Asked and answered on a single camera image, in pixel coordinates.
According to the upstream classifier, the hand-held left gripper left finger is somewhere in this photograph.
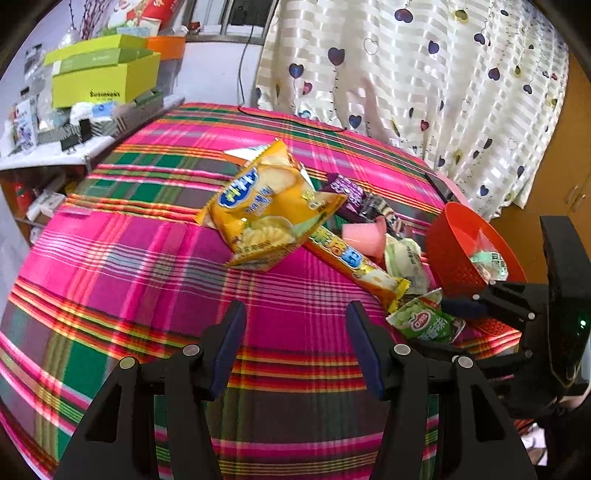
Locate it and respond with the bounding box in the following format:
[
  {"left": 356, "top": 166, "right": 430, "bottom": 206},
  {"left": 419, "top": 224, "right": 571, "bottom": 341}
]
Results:
[{"left": 55, "top": 300, "right": 247, "bottom": 480}]

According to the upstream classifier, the yellow-green box lid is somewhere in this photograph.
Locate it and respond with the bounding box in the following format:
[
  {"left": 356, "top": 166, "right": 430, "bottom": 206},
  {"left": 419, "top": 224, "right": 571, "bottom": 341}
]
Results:
[{"left": 44, "top": 34, "right": 155, "bottom": 77}]

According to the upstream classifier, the large yellow chip bag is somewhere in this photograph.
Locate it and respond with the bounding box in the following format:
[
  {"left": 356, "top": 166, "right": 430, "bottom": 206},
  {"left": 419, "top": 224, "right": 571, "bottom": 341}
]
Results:
[{"left": 198, "top": 138, "right": 348, "bottom": 271}]

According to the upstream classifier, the purple snack packet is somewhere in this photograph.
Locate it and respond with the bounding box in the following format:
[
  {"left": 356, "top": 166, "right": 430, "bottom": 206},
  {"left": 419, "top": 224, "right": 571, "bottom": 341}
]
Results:
[{"left": 323, "top": 173, "right": 370, "bottom": 217}]

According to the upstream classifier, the white flat packet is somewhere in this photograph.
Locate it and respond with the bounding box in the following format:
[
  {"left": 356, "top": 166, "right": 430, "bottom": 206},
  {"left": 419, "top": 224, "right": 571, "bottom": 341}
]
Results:
[{"left": 224, "top": 144, "right": 269, "bottom": 163}]

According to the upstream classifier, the pink plaid tablecloth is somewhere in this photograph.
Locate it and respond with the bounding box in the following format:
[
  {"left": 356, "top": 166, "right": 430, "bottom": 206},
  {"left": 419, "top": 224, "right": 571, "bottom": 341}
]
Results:
[{"left": 0, "top": 102, "right": 527, "bottom": 480}]

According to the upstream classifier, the black smartphone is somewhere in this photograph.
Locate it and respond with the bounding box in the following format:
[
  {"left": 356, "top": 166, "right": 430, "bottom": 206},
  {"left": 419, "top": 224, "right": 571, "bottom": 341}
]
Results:
[{"left": 425, "top": 171, "right": 462, "bottom": 204}]

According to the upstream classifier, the yellow-green cardboard box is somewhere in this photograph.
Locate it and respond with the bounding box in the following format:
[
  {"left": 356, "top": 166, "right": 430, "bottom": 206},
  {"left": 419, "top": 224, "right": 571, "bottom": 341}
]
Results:
[{"left": 51, "top": 52, "right": 162, "bottom": 109}]

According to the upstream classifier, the black cable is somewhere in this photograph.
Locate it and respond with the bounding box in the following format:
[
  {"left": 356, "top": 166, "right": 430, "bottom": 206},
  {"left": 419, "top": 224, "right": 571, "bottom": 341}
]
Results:
[{"left": 237, "top": 18, "right": 345, "bottom": 134}]

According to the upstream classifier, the orange box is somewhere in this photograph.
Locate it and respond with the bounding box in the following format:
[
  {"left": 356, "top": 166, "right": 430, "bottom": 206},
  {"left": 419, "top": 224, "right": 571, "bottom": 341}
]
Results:
[{"left": 147, "top": 36, "right": 186, "bottom": 61}]

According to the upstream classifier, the white heart print curtain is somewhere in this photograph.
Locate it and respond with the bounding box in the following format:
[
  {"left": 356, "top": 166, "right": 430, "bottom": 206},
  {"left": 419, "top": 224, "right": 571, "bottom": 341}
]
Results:
[{"left": 254, "top": 0, "right": 571, "bottom": 220}]

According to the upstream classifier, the long orange snack packet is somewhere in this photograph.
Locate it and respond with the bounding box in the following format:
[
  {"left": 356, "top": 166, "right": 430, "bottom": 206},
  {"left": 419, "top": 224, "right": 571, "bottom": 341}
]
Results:
[{"left": 302, "top": 228, "right": 411, "bottom": 315}]

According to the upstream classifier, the pink jelly cup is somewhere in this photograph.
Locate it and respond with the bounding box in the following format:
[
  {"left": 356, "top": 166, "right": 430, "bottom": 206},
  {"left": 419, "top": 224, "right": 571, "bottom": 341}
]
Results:
[{"left": 342, "top": 217, "right": 389, "bottom": 259}]

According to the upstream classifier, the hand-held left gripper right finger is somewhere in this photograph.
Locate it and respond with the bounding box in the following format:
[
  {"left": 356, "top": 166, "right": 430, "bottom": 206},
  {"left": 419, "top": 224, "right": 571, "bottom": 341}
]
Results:
[{"left": 346, "top": 300, "right": 539, "bottom": 480}]

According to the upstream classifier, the green pea snack packet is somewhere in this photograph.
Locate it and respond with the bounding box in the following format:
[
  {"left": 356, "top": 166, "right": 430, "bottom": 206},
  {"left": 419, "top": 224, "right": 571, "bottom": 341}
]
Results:
[{"left": 387, "top": 288, "right": 467, "bottom": 344}]

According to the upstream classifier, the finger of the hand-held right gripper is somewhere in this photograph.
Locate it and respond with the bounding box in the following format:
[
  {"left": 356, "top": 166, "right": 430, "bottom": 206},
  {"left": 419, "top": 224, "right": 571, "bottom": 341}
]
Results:
[
  {"left": 411, "top": 340, "right": 528, "bottom": 385},
  {"left": 441, "top": 281, "right": 550, "bottom": 332}
]

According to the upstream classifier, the window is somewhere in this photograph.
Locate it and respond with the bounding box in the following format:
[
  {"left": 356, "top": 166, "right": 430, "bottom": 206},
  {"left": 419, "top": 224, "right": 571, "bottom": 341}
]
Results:
[{"left": 222, "top": 0, "right": 278, "bottom": 35}]

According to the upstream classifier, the white shelf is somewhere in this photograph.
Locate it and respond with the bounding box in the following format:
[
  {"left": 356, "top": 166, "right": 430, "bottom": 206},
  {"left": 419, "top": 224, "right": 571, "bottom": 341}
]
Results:
[{"left": 0, "top": 95, "right": 185, "bottom": 172}]

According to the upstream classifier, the small green white packet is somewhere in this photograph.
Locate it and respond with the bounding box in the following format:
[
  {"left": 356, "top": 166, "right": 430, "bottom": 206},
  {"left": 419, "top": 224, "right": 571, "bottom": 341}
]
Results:
[{"left": 468, "top": 249, "right": 509, "bottom": 282}]

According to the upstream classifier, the pale green snack packet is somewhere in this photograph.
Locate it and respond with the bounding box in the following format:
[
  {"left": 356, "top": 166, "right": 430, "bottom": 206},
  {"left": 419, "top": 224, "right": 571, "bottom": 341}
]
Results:
[{"left": 383, "top": 235, "right": 430, "bottom": 296}]

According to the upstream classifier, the red plastic basket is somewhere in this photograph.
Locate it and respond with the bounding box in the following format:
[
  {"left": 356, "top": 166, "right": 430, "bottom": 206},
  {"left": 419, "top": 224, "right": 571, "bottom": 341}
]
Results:
[{"left": 425, "top": 202, "right": 529, "bottom": 340}]

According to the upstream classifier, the wooden cabinet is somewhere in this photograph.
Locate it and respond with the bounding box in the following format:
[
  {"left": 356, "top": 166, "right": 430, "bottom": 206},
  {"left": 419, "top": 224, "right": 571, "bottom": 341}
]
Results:
[{"left": 489, "top": 46, "right": 591, "bottom": 296}]

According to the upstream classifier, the striped grey box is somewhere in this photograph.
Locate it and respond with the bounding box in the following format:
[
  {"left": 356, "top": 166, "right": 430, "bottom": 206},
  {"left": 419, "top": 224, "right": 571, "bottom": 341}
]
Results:
[{"left": 115, "top": 90, "right": 165, "bottom": 134}]

